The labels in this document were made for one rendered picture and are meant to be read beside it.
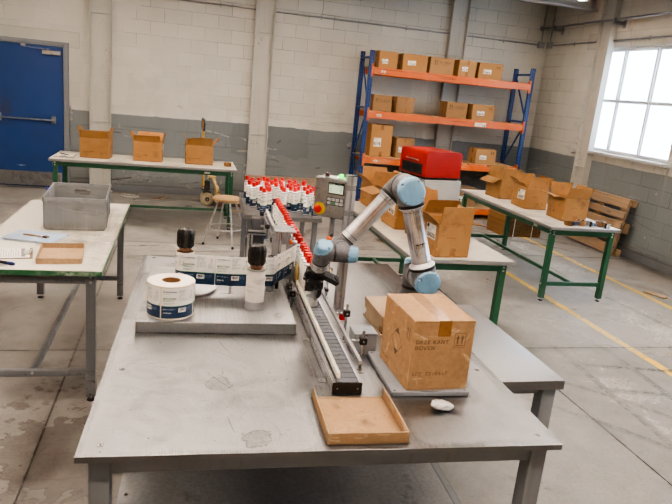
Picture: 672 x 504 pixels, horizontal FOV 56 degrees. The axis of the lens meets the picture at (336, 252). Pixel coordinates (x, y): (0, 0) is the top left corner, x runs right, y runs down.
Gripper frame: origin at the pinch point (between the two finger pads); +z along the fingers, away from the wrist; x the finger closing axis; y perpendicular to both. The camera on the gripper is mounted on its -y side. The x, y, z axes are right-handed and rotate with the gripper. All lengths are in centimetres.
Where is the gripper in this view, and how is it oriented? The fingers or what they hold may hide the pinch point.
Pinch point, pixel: (316, 297)
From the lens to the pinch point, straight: 294.2
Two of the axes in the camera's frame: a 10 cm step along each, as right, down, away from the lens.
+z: -1.8, 7.1, 6.9
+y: -9.8, -0.4, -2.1
